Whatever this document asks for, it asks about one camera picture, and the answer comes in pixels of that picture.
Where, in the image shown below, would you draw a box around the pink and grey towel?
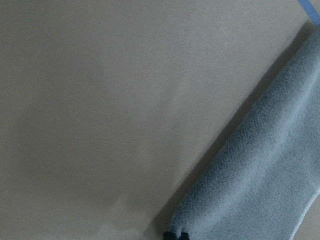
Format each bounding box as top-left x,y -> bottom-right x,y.
169,30 -> 320,240

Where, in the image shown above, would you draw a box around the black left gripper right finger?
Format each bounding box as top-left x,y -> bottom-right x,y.
179,232 -> 189,240

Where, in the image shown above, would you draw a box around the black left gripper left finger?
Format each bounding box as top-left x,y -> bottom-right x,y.
163,231 -> 177,240

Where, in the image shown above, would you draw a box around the blue tape grid lines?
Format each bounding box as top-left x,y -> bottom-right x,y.
298,0 -> 320,26

